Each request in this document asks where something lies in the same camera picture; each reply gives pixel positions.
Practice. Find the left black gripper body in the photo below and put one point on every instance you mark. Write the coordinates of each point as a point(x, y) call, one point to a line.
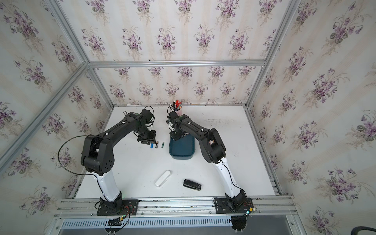
point(148, 136)

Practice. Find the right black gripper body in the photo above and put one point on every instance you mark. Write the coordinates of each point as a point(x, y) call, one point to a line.
point(175, 135)

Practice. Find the teal plastic storage box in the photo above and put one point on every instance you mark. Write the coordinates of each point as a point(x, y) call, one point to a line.
point(182, 149)

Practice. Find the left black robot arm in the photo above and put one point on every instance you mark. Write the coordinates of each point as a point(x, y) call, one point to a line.
point(98, 155)

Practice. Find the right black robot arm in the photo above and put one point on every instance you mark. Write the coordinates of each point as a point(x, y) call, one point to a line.
point(212, 149)

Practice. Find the pink pen cup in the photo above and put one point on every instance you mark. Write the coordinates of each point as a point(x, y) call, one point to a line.
point(178, 111)

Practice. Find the pens in cup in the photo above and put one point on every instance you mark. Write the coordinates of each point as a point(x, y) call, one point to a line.
point(176, 106)

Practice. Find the white rectangular case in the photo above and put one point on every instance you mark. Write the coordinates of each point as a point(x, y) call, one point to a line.
point(163, 178)

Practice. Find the black stapler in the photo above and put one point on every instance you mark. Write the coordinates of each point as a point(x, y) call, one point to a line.
point(192, 185)

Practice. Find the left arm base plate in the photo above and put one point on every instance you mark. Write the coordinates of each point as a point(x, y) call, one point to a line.
point(117, 207)

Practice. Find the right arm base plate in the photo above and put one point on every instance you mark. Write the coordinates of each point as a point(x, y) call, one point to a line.
point(233, 205)

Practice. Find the aluminium front rail frame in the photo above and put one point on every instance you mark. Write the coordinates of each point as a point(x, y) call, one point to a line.
point(173, 212)

